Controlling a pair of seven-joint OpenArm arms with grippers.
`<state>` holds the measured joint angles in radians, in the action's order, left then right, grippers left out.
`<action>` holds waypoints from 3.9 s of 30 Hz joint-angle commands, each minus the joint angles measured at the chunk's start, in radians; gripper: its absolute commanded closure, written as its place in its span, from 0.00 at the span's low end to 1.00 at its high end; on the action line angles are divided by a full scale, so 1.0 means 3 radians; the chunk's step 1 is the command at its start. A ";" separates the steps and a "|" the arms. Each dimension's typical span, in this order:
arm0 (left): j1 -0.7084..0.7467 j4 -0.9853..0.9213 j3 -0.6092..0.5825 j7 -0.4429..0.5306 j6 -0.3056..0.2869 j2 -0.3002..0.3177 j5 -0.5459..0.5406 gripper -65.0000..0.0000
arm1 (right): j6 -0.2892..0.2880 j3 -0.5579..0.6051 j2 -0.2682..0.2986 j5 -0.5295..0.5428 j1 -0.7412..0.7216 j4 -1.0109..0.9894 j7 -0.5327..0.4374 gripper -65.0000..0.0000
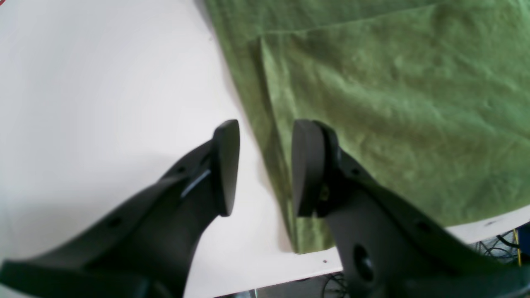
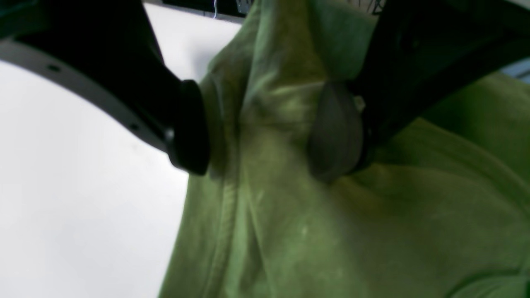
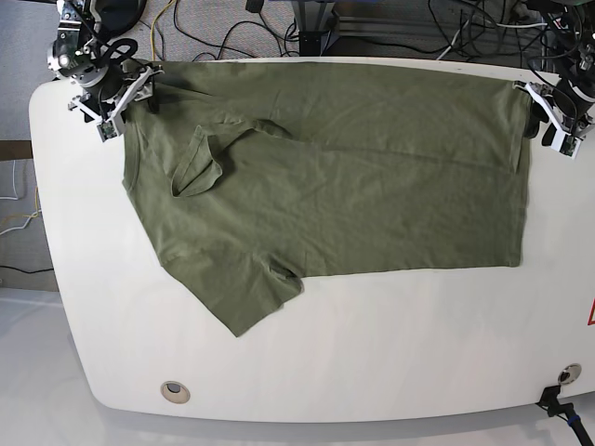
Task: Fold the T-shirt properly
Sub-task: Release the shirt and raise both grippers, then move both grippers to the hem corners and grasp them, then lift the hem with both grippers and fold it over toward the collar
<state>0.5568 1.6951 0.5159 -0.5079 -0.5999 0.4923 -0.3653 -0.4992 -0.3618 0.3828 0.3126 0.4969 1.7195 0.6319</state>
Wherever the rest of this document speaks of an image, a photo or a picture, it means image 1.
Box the olive green T-shirt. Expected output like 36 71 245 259
205 0 529 254

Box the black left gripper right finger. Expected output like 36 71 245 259
291 119 529 298

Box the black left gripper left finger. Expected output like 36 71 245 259
1 120 240 298

